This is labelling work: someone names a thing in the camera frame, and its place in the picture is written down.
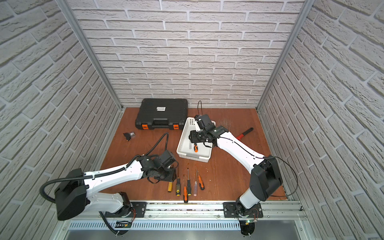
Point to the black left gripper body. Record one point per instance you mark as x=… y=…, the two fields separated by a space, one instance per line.
x=168 y=173

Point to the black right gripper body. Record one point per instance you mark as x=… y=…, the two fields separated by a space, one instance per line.
x=200 y=136

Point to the black yellow handle screwdriver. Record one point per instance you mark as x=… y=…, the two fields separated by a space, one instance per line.
x=178 y=187

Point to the black green handle screwdriver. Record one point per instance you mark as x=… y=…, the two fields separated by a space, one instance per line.
x=189 y=189

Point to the clear pink handle screwdriver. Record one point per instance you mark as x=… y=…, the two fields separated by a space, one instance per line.
x=196 y=185

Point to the long orange handle screwdriver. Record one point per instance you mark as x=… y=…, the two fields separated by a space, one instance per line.
x=185 y=194

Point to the orange grey handle screwdriver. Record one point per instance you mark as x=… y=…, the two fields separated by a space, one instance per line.
x=200 y=181

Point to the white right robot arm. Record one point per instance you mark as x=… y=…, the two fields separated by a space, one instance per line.
x=265 y=173

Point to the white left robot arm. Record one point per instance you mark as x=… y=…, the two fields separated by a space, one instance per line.
x=82 y=192

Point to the white perforated plastic bin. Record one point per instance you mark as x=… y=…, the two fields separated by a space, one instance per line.
x=204 y=153

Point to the red pipe wrench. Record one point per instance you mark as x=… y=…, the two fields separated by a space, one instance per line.
x=239 y=137

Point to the black plastic tool case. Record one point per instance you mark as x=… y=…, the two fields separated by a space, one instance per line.
x=162 y=114

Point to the small black clear object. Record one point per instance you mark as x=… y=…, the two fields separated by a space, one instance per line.
x=129 y=136

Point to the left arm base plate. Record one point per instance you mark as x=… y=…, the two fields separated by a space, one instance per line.
x=135 y=209

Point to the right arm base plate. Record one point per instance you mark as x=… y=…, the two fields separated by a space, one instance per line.
x=231 y=210

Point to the aluminium mounting rail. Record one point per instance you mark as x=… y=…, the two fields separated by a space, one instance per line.
x=213 y=210

